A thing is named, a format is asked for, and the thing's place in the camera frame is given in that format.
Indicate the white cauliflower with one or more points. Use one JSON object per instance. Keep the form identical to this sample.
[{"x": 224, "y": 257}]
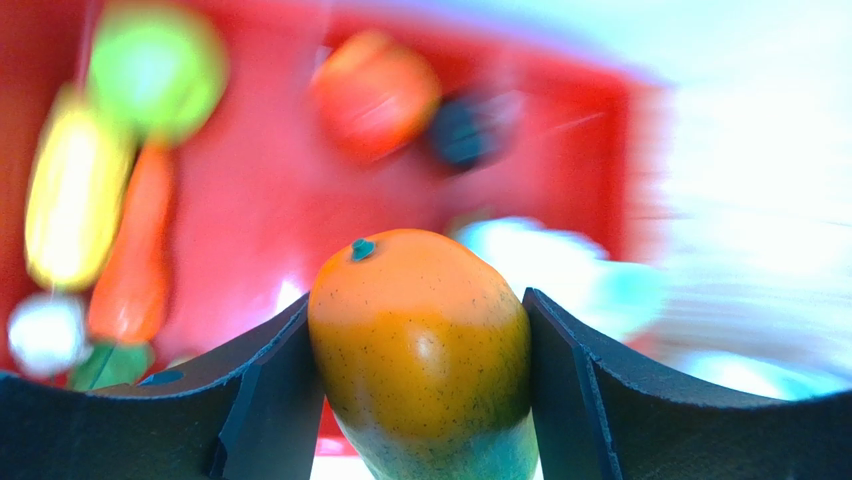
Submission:
[{"x": 619, "y": 299}]

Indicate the red tomato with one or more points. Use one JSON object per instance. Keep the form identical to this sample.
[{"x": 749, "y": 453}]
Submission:
[{"x": 375, "y": 95}]

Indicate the green lime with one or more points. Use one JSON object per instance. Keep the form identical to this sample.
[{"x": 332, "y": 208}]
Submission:
[{"x": 158, "y": 67}]

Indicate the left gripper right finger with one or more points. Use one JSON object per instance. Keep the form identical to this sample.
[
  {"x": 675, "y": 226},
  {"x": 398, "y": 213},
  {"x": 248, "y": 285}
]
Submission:
[{"x": 604, "y": 411}]

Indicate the green orange mango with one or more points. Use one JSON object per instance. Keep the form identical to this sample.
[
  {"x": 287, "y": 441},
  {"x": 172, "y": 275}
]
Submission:
[{"x": 425, "y": 355}]

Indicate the olive green fruit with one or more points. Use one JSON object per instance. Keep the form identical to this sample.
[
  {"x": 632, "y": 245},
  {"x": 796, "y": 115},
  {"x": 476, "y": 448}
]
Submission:
[{"x": 111, "y": 364}]

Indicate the small white mushroom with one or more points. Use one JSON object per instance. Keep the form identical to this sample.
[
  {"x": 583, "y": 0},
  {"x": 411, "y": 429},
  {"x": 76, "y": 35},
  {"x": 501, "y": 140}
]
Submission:
[{"x": 46, "y": 334}]

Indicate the yellow corn cob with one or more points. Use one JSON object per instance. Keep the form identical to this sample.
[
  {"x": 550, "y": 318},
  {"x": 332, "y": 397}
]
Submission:
[{"x": 81, "y": 169}]

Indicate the orange carrot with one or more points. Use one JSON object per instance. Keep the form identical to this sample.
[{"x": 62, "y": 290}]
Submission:
[{"x": 130, "y": 302}]

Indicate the dark avocado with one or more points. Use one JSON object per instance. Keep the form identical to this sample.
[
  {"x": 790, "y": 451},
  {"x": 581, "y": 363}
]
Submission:
[{"x": 472, "y": 129}]

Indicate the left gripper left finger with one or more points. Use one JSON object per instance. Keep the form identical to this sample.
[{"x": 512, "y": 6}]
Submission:
[{"x": 248, "y": 409}]

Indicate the red plastic bin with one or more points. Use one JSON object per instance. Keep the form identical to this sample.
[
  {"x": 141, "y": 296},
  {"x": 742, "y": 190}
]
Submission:
[{"x": 263, "y": 200}]

